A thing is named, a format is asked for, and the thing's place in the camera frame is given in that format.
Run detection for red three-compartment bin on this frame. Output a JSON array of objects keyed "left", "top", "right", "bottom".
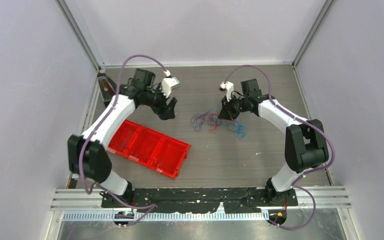
[{"left": 108, "top": 120, "right": 192, "bottom": 179}]

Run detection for dark purple thin cable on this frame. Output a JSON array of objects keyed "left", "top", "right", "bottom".
[{"left": 114, "top": 134, "right": 130, "bottom": 150}]

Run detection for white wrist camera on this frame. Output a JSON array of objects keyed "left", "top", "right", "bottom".
[
  {"left": 219, "top": 81, "right": 234, "bottom": 102},
  {"left": 161, "top": 70, "right": 180, "bottom": 99}
]

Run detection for black wedge stand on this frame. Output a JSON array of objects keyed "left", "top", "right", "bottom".
[{"left": 96, "top": 73, "right": 117, "bottom": 107}]

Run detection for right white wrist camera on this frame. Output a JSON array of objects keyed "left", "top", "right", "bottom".
[{"left": 219, "top": 81, "right": 234, "bottom": 102}]

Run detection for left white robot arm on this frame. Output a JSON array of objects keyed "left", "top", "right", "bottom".
[{"left": 67, "top": 68, "right": 180, "bottom": 207}]

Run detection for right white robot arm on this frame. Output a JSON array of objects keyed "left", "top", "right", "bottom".
[{"left": 218, "top": 79, "right": 329, "bottom": 205}]

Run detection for slotted cable duct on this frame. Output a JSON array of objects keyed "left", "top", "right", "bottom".
[{"left": 62, "top": 210, "right": 269, "bottom": 222}]

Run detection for red blue cables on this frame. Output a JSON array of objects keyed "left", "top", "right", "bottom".
[{"left": 190, "top": 109, "right": 248, "bottom": 140}]

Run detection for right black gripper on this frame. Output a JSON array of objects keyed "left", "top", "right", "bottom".
[{"left": 218, "top": 93, "right": 249, "bottom": 121}]

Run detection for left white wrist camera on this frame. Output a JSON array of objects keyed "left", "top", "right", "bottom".
[{"left": 161, "top": 70, "right": 180, "bottom": 99}]

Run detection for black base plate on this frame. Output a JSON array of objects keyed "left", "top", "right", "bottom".
[{"left": 101, "top": 187, "right": 299, "bottom": 215}]

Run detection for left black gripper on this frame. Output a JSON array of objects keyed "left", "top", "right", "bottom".
[{"left": 144, "top": 83, "right": 177, "bottom": 120}]

